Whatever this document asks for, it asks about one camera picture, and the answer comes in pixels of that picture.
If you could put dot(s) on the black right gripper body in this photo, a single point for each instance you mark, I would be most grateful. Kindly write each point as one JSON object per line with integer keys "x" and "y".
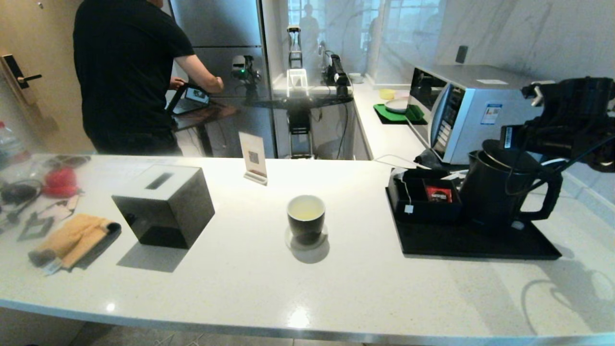
{"x": 528, "y": 137}

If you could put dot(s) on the black electric kettle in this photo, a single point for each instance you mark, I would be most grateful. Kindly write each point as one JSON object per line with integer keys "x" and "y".
{"x": 495, "y": 197}

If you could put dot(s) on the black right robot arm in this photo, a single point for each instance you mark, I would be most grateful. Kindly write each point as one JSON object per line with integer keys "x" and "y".
{"x": 581, "y": 101}

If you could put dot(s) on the dark green tea sachet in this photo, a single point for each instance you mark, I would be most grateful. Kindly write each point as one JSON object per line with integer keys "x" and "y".
{"x": 34, "y": 229}

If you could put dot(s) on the silver microwave oven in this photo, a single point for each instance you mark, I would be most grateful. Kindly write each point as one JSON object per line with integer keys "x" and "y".
{"x": 471, "y": 120}

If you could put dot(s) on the dark grey power plug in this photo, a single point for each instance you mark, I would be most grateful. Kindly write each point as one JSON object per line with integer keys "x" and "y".
{"x": 432, "y": 159}

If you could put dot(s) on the red sachet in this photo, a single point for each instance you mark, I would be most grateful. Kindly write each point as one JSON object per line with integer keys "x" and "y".
{"x": 439, "y": 194}

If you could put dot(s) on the black rectangular serving tray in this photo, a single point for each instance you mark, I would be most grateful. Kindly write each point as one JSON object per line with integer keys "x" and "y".
{"x": 480, "y": 245}

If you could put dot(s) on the black compartment sachet box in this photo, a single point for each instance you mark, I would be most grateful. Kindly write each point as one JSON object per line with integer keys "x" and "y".
{"x": 418, "y": 209}

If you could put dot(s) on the pink bowl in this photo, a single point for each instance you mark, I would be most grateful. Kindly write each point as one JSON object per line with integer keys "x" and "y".
{"x": 401, "y": 93}

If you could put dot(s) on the white plate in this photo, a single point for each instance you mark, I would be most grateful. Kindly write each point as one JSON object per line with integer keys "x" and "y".
{"x": 396, "y": 105}

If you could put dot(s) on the green mat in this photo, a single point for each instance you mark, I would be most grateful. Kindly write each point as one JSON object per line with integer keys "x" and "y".
{"x": 384, "y": 114}

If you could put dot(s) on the yellow bowl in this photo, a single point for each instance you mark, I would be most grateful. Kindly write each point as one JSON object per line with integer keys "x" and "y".
{"x": 387, "y": 92}

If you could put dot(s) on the black white robot stand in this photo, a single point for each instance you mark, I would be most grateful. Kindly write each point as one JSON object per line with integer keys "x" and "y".
{"x": 299, "y": 125}

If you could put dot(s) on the black curved desk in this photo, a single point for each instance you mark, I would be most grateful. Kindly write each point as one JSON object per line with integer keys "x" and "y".
{"x": 298, "y": 100}

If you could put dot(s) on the black mug white inside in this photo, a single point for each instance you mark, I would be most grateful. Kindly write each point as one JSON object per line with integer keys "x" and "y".
{"x": 306, "y": 221}

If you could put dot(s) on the white round saucer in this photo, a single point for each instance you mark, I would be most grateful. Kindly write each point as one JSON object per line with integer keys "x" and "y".
{"x": 293, "y": 242}

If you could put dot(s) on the QR code sign stand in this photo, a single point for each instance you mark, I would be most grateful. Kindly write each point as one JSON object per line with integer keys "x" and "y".
{"x": 253, "y": 156}

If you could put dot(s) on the brown wooden table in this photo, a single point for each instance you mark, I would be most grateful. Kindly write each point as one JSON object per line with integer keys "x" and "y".
{"x": 211, "y": 113}

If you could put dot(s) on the silver refrigerator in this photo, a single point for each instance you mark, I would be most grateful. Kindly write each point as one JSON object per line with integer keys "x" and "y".
{"x": 216, "y": 29}

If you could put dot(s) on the open laptop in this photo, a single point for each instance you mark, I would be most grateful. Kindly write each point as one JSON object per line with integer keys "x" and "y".
{"x": 192, "y": 98}

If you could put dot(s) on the black cube tissue box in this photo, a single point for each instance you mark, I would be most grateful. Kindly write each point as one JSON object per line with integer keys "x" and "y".
{"x": 163, "y": 206}

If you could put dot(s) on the person in black shirt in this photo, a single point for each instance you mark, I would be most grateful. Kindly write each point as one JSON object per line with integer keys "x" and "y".
{"x": 125, "y": 72}

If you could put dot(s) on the orange grey cleaning cloth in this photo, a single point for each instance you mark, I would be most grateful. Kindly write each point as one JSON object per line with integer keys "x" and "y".
{"x": 72, "y": 240}

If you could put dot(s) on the red bell pepper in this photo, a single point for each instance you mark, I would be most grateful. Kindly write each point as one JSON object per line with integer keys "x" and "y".
{"x": 60, "y": 181}

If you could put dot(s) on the beige patterned card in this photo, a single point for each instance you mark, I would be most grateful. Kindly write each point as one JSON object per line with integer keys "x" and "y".
{"x": 57, "y": 209}

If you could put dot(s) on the clear water bottle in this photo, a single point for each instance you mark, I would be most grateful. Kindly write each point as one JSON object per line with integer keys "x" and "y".
{"x": 9, "y": 144}

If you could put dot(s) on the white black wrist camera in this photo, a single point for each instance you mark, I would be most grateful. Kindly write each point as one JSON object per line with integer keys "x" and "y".
{"x": 538, "y": 93}

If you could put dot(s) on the black wall outlet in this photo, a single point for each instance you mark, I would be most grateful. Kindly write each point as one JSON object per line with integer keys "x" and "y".
{"x": 462, "y": 54}

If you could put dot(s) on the grey camera device green light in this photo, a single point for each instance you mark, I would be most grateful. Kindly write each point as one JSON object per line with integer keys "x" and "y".
{"x": 242, "y": 67}

